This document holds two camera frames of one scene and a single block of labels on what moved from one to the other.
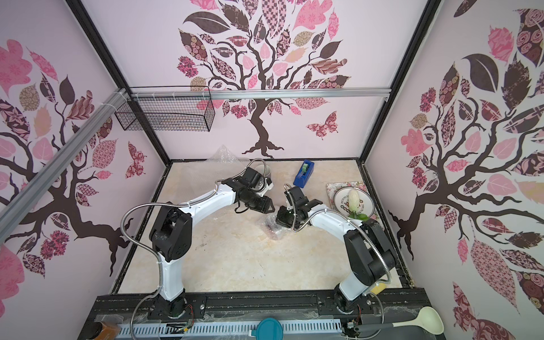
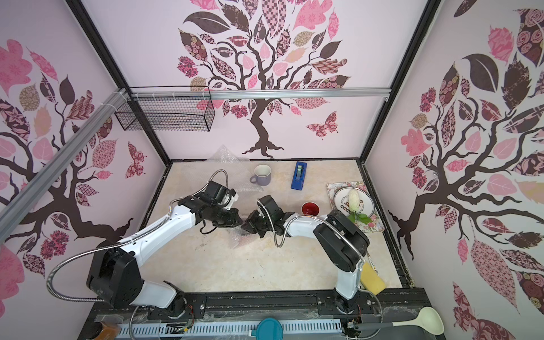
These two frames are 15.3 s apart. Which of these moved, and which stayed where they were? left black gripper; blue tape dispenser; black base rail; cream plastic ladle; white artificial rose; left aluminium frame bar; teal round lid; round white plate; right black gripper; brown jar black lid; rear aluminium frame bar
Moved: left black gripper; right black gripper; blue tape dispenser
Stayed: brown jar black lid; left aluminium frame bar; black base rail; teal round lid; cream plastic ladle; rear aluminium frame bar; round white plate; white artificial rose
